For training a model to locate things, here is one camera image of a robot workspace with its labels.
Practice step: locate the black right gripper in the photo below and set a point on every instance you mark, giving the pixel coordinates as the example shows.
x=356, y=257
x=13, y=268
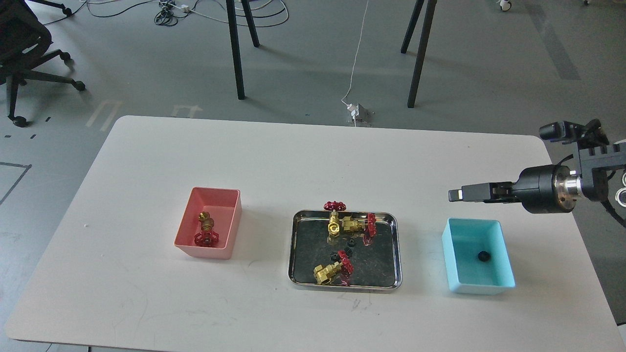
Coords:
x=535, y=189

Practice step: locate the brass valve red handle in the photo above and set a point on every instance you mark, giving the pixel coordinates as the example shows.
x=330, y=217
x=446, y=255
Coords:
x=206, y=237
x=333, y=227

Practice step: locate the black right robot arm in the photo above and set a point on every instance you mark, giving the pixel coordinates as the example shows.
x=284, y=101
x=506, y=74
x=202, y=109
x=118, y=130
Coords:
x=555, y=188

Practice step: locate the blue plastic box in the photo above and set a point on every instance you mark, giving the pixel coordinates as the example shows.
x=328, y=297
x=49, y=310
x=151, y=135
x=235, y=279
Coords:
x=462, y=239

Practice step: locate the brass valve lying top right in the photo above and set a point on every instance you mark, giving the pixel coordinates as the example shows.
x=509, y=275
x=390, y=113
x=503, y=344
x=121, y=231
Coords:
x=366, y=226

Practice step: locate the brass valve lying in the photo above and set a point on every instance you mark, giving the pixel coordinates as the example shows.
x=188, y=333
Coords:
x=327, y=274
x=366, y=226

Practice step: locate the brass valve lying bottom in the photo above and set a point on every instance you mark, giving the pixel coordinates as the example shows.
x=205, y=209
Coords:
x=327, y=274

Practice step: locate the pink plastic box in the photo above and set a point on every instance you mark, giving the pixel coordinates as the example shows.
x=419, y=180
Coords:
x=224, y=206

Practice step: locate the stainless steel tray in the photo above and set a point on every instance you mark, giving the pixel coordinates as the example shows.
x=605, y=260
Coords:
x=376, y=260

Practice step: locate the black table leg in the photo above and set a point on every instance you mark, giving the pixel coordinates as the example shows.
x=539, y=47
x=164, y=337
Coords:
x=236, y=54
x=430, y=6
x=411, y=25
x=250, y=23

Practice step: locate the white plug floor socket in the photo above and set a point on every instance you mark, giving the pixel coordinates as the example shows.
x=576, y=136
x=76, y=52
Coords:
x=360, y=116

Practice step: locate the white caster top right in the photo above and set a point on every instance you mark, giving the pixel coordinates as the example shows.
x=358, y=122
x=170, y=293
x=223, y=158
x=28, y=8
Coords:
x=505, y=5

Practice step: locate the black table leg right rear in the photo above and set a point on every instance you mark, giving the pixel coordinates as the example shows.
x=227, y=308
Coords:
x=411, y=25

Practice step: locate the black table leg left rear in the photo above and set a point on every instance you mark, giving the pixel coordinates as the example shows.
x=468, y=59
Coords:
x=250, y=23

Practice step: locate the black office chair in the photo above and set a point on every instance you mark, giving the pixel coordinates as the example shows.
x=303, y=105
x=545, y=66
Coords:
x=24, y=46

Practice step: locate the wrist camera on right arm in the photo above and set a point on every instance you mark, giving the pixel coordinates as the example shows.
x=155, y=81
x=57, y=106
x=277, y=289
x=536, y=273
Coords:
x=586, y=136

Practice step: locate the upright brass valve red handle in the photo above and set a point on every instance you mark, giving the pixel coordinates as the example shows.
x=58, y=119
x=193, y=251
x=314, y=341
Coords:
x=333, y=227

